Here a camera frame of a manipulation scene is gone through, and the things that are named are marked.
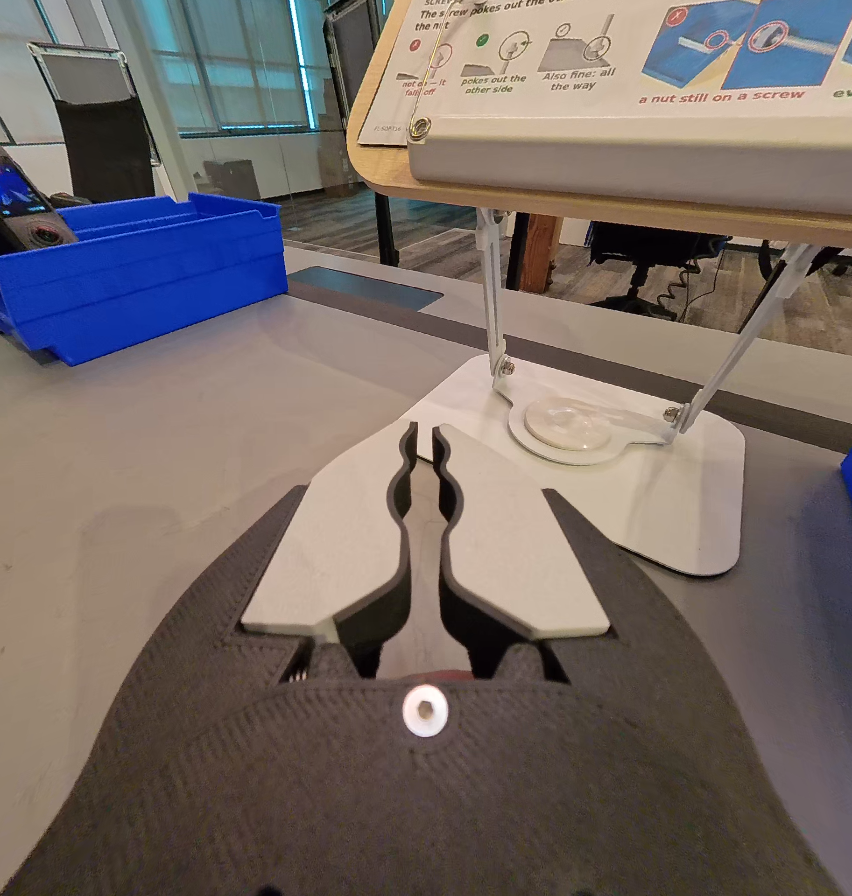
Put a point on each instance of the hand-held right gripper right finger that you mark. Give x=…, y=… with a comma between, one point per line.
x=520, y=553

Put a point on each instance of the black handheld device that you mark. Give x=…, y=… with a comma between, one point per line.
x=12, y=203

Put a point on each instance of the framed standing board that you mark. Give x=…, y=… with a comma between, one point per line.
x=103, y=140

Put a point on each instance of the black office chair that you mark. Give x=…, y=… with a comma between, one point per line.
x=643, y=245

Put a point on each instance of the wooden post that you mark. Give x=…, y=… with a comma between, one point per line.
x=541, y=252

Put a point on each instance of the white document stand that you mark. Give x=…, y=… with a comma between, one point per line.
x=678, y=504

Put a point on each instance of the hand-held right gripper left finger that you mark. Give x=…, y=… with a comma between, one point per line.
x=328, y=546

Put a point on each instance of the printed instruction sheet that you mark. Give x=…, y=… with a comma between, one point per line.
x=573, y=70

